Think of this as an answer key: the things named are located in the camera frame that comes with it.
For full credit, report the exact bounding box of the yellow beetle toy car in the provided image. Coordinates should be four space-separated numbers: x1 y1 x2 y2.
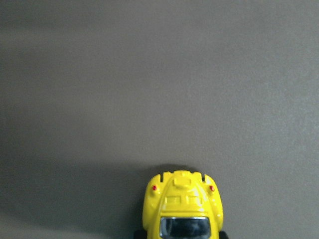
133 170 228 239

